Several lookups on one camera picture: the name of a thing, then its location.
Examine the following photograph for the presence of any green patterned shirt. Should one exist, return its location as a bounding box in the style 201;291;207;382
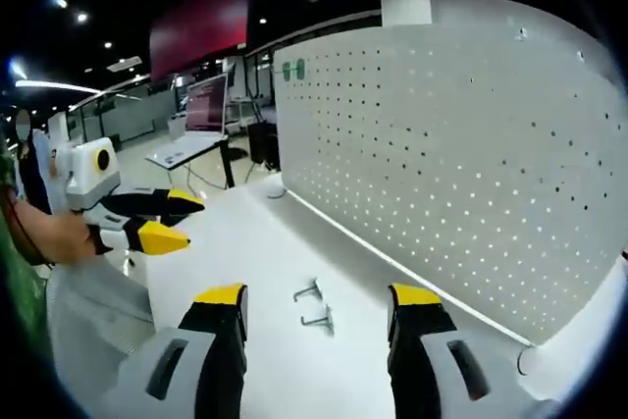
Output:
0;133;55;381

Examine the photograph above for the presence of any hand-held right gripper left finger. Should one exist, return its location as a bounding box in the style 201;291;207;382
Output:
105;282;250;419

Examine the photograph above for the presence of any large red display screen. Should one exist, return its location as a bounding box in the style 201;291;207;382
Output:
148;0;252;84

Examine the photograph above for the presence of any person's left hand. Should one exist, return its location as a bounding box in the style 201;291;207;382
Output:
48;210;107;263

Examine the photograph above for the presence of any white side desk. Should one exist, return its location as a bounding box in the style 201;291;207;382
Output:
144;131;235;189

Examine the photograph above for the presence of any monitor with purple screen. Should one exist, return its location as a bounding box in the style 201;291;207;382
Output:
183;73;231;135

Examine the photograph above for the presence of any black computer tower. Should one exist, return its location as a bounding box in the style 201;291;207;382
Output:
247;122;281;170

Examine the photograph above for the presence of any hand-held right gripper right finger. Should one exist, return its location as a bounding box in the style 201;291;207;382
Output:
386;282;546;419

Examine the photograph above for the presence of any white perforated mounting plate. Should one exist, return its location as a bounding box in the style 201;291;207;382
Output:
267;21;628;376

